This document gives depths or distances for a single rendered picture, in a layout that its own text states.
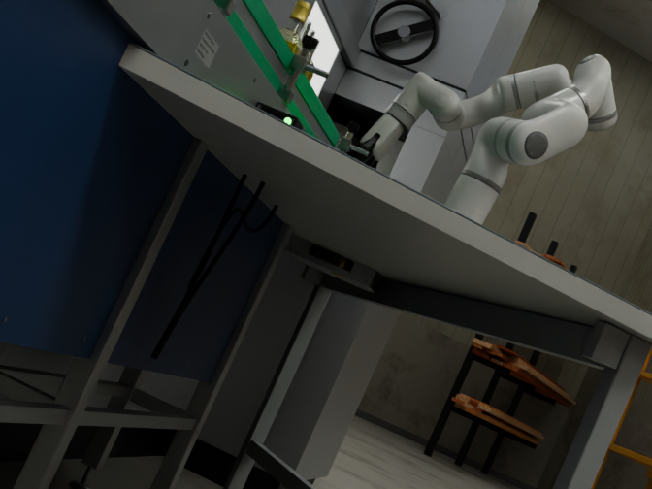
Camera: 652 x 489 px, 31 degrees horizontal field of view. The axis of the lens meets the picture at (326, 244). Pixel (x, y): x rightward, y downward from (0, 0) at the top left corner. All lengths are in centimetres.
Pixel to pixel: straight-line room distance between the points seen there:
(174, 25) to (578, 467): 90
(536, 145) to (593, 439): 81
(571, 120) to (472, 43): 120
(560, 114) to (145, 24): 122
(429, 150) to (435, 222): 194
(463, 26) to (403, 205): 210
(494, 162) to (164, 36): 113
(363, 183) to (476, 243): 19
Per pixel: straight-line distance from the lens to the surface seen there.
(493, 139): 254
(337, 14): 332
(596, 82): 268
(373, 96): 367
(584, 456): 188
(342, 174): 161
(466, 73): 366
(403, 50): 369
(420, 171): 359
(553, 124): 251
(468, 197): 251
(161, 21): 157
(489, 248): 171
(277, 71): 214
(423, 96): 283
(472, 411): 1173
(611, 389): 188
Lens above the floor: 49
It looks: 5 degrees up
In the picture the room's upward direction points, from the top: 25 degrees clockwise
